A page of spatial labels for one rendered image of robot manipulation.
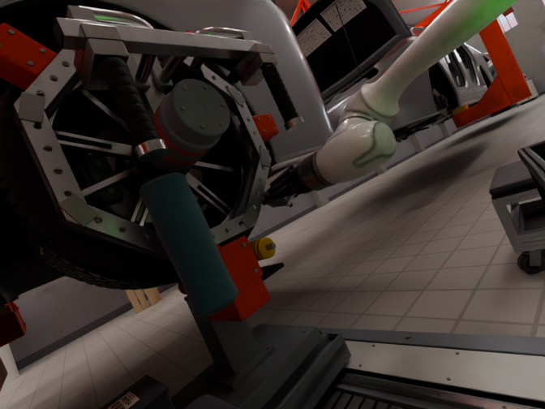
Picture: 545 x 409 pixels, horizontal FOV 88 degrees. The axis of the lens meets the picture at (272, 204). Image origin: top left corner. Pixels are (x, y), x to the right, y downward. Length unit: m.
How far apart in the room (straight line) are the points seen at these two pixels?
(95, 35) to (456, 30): 0.51
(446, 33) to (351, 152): 0.23
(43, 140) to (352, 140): 0.57
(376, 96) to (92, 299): 5.33
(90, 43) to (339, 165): 0.46
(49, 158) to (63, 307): 5.02
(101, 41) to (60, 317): 5.26
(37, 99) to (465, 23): 0.71
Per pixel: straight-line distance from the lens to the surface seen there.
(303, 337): 0.91
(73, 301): 5.61
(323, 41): 4.11
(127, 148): 0.81
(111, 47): 0.52
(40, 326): 5.64
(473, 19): 0.53
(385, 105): 0.71
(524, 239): 1.32
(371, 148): 0.59
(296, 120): 0.66
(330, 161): 0.62
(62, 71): 0.75
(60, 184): 0.64
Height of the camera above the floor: 0.61
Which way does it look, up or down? level
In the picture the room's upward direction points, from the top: 25 degrees counter-clockwise
